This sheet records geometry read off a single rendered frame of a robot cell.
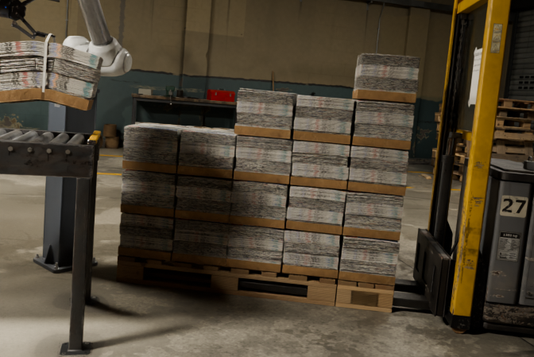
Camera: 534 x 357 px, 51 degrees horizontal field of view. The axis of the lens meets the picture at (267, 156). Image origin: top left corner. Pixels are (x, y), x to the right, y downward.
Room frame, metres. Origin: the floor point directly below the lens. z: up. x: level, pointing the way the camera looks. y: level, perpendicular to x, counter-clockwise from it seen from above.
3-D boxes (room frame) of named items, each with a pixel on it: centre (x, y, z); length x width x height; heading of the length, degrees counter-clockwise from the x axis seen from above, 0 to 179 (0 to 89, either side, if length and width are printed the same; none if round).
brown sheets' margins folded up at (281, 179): (3.01, 0.15, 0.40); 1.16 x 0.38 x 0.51; 85
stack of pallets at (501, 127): (8.84, -3.39, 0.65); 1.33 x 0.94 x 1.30; 109
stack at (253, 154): (3.01, 0.15, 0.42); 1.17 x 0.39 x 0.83; 85
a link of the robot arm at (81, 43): (3.09, 1.08, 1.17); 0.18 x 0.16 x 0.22; 79
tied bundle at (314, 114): (2.97, -0.28, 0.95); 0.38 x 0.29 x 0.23; 175
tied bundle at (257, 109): (3.00, 0.02, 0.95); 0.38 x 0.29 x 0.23; 175
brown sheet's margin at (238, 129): (3.00, 0.02, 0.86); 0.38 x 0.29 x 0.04; 175
